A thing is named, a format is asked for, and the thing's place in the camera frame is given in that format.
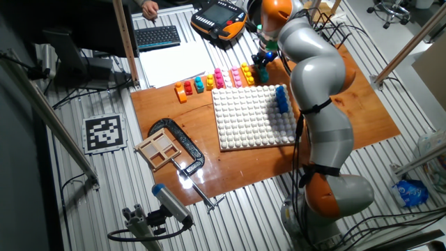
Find black computer monitor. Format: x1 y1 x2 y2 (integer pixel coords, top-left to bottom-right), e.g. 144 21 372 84
33 0 140 91

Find teal two-stud block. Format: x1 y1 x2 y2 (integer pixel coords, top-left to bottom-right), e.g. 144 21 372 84
193 76 206 94

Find black C-clamp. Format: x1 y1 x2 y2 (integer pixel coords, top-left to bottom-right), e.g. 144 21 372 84
147 117 227 212

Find white four-stud block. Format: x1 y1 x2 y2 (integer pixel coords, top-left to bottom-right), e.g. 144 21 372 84
222 68 234 89

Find magenta three-stud block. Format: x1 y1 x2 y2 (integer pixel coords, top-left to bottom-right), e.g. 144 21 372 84
213 68 226 90

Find yellow four-stud block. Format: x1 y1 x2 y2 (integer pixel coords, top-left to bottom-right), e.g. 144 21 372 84
240 62 256 87

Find slanted wooden post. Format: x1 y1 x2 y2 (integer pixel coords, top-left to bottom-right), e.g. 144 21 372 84
370 3 446 91

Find blue four-stud block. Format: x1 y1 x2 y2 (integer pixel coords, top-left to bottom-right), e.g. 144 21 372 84
274 85 291 115

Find aluminium camera mount profile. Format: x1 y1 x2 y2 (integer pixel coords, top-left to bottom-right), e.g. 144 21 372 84
121 204 165 251

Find light pink four-stud block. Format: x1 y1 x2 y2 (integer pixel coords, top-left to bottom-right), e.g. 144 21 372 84
230 66 244 89

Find white studded baseplate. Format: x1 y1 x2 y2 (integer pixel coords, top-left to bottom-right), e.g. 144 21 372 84
211 83 302 152

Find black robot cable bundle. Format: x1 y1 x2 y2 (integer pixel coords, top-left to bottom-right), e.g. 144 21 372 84
291 111 311 251

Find grey camera with blue end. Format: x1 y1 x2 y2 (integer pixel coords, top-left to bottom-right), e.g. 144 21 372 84
151 183 194 226

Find clear plastic bag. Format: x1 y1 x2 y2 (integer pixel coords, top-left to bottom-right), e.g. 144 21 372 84
417 130 446 195

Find short aluminium profile bar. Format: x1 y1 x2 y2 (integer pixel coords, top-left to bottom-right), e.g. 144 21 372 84
390 141 446 177

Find small wooden compartment frame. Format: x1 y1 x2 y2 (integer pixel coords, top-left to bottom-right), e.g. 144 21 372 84
134 128 183 172

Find black camera cable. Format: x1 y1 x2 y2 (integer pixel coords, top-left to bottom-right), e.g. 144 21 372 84
107 215 193 243

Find blue plastic bag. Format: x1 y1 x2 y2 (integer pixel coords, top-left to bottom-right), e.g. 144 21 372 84
390 178 430 208

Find orange and black teach pendant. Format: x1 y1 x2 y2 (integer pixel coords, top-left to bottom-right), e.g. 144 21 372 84
190 0 248 43

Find black round spool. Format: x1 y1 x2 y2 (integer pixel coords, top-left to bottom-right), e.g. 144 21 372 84
246 0 263 33

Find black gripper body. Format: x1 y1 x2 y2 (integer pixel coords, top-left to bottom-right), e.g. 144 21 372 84
256 50 279 63

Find black wire stand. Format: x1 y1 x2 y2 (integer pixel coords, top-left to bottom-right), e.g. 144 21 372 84
312 13 353 50

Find black and white marker plate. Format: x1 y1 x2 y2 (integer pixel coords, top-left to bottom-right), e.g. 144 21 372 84
81 113 129 155

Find wooden upright post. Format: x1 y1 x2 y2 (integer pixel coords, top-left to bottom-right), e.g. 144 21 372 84
111 0 141 89

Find teal four-stud block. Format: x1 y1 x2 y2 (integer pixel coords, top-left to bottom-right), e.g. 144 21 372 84
257 66 270 84

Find wooden work board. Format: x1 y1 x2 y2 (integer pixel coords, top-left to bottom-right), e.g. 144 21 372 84
130 43 402 207

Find orange sloped block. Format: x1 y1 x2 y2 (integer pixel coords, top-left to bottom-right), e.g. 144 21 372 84
174 82 188 105

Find office chair base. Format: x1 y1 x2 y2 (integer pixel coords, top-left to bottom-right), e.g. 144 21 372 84
366 0 413 30

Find person's bare hand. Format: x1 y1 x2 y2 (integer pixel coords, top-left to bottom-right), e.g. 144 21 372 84
141 0 160 20

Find long aluminium profile bar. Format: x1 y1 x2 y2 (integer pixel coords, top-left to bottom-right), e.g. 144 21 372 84
0 48 101 191

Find brown cardboard box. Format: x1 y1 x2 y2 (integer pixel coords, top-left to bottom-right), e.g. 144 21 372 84
411 41 446 113

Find black computer keyboard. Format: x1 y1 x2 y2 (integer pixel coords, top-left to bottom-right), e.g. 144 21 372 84
133 25 183 52

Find white paper stack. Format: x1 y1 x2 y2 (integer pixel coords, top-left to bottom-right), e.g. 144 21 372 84
138 41 215 89

